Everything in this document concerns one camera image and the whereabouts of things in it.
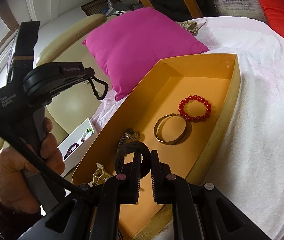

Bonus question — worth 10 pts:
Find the dark brown hair scrunchie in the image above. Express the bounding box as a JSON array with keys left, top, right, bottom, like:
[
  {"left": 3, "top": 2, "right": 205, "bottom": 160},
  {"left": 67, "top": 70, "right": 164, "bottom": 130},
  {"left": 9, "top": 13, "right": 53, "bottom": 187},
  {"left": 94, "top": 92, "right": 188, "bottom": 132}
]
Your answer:
[{"left": 114, "top": 141, "right": 151, "bottom": 178}]

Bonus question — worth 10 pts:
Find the beige hair claw clip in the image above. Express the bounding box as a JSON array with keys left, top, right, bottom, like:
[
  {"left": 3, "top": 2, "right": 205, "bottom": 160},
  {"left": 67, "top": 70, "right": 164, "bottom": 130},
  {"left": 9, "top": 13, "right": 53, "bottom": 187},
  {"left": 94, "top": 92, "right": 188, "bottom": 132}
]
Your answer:
[{"left": 88, "top": 163, "right": 113, "bottom": 187}]

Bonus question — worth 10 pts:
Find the gold watch band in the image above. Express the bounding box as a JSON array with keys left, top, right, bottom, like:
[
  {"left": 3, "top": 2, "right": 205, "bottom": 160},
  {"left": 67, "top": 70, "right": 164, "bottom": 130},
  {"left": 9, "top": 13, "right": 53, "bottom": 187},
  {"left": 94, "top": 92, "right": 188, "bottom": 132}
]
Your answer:
[{"left": 116, "top": 128, "right": 140, "bottom": 153}]

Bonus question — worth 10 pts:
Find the silver bangle bracelet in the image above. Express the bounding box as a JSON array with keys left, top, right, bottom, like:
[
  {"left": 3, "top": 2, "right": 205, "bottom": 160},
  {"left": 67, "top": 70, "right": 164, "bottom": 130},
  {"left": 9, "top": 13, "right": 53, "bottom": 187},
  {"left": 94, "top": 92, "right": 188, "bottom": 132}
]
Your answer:
[{"left": 153, "top": 113, "right": 188, "bottom": 146}]

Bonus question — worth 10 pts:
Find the red bead bracelet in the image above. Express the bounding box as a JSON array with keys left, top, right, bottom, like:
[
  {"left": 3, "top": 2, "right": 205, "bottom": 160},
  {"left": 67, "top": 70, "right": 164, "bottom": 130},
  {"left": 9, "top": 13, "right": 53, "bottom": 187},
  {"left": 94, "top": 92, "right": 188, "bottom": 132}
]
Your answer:
[{"left": 178, "top": 94, "right": 213, "bottom": 123}]

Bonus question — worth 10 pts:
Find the orange cardboard box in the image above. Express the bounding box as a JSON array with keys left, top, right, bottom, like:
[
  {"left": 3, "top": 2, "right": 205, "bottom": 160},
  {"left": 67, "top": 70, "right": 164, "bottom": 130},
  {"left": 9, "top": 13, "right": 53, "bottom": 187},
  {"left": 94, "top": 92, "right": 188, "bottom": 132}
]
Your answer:
[{"left": 71, "top": 52, "right": 242, "bottom": 240}]

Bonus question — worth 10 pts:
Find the white jewelry box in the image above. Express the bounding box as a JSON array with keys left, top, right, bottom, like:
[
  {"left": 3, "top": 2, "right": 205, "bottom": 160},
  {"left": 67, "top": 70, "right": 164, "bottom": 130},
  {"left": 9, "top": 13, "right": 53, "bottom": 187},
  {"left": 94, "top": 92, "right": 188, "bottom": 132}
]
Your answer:
[{"left": 58, "top": 119, "right": 98, "bottom": 165}]

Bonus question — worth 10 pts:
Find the person's left hand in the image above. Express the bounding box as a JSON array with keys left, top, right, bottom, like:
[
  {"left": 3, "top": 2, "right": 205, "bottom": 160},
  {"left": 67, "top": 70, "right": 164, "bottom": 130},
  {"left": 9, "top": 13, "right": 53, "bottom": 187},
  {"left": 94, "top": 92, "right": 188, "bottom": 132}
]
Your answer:
[{"left": 0, "top": 118, "right": 65, "bottom": 214}]

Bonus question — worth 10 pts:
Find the white pink bed blanket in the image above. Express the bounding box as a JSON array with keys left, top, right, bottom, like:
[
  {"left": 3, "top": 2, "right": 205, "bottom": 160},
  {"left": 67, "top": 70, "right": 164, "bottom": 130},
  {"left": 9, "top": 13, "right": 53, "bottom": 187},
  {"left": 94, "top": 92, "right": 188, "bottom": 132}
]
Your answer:
[{"left": 100, "top": 16, "right": 284, "bottom": 239}]

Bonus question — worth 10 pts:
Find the magenta pillow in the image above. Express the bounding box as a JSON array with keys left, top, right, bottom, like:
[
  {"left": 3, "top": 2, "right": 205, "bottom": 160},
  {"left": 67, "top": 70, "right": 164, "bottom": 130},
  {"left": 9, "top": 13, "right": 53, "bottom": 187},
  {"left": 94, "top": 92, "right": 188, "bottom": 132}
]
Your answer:
[{"left": 82, "top": 8, "right": 209, "bottom": 101}]

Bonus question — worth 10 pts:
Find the patterned small pouch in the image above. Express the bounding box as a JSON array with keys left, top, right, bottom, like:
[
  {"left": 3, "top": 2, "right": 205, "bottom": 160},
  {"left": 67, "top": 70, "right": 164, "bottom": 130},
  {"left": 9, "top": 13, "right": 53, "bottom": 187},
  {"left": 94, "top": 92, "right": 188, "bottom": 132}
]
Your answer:
[{"left": 176, "top": 20, "right": 198, "bottom": 35}]

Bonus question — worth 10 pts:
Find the maroon hair tie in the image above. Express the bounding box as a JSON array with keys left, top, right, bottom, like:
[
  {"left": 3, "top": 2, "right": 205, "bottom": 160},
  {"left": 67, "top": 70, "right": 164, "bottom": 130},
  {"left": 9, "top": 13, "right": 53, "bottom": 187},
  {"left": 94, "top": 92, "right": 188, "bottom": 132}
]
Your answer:
[{"left": 63, "top": 142, "right": 80, "bottom": 159}]

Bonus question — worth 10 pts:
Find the multicolour bead bracelet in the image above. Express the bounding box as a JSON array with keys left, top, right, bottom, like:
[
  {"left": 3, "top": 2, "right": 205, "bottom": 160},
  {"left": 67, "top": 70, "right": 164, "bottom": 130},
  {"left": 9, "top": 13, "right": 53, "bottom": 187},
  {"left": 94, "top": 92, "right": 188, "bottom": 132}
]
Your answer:
[{"left": 80, "top": 127, "right": 95, "bottom": 143}]

